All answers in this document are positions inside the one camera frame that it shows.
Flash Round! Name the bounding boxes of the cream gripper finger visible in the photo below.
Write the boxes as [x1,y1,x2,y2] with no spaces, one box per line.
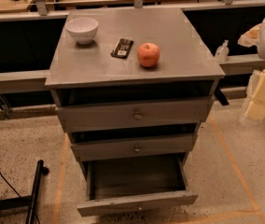
[243,63,265,122]

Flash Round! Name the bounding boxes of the grey drawer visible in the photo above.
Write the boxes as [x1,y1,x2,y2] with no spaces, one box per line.
[71,133,197,161]
[77,154,197,217]
[57,97,213,133]

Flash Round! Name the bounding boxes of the grey wooden drawer cabinet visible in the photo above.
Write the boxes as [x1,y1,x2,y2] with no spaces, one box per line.
[50,7,217,177]

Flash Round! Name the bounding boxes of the clear sanitizer pump bottle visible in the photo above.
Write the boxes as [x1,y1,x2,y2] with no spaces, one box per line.
[215,40,230,63]

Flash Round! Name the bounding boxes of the red apple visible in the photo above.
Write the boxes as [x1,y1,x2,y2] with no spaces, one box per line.
[137,43,160,68]

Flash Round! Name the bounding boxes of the black snack bar wrapper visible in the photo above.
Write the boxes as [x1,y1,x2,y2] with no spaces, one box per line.
[111,38,133,59]

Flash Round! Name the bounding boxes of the white ceramic bowl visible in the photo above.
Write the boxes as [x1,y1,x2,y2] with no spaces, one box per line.
[65,18,99,44]

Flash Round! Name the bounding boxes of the black metal stand base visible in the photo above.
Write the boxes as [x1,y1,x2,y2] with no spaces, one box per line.
[0,159,50,224]

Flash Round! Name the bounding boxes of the grey metal railing beam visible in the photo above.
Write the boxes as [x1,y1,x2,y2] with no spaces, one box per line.
[0,52,265,94]

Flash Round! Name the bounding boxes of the black floor cable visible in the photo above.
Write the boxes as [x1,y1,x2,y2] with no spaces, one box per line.
[0,149,22,198]

